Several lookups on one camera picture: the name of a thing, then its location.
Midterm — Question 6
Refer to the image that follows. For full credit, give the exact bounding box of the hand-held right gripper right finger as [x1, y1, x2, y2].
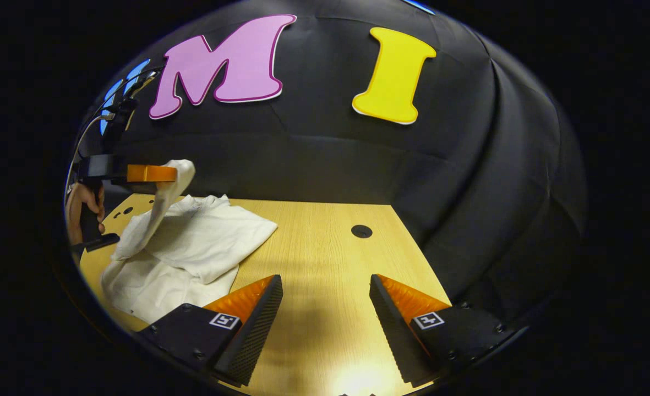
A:
[369, 273, 515, 387]

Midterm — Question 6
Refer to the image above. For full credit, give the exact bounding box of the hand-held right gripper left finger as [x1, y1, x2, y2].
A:
[138, 274, 284, 387]

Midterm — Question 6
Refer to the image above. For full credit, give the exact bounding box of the white garment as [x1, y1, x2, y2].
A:
[101, 159, 278, 325]

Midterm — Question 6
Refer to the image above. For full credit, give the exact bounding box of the black backdrop cloth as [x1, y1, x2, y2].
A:
[63, 0, 588, 331]

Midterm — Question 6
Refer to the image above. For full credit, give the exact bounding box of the grey cable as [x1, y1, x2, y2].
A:
[66, 112, 113, 188]

